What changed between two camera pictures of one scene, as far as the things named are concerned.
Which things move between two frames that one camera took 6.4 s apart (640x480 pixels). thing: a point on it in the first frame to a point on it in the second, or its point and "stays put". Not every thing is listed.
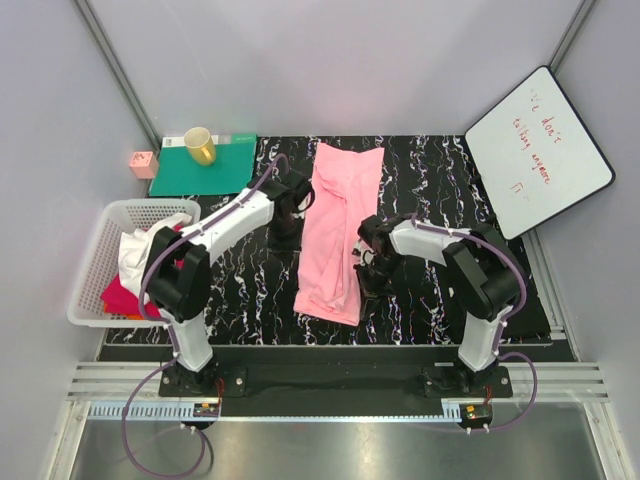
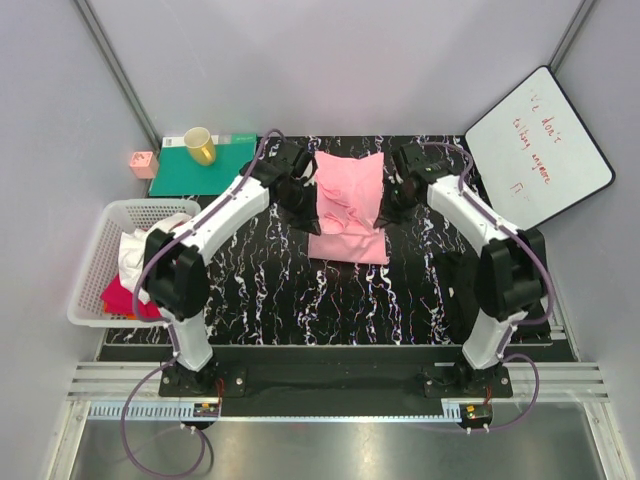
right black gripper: x=368 y=290 to x=391 y=215
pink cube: x=143 y=165 stays put
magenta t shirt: x=119 y=300 stays put
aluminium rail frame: x=130 y=392 stays put
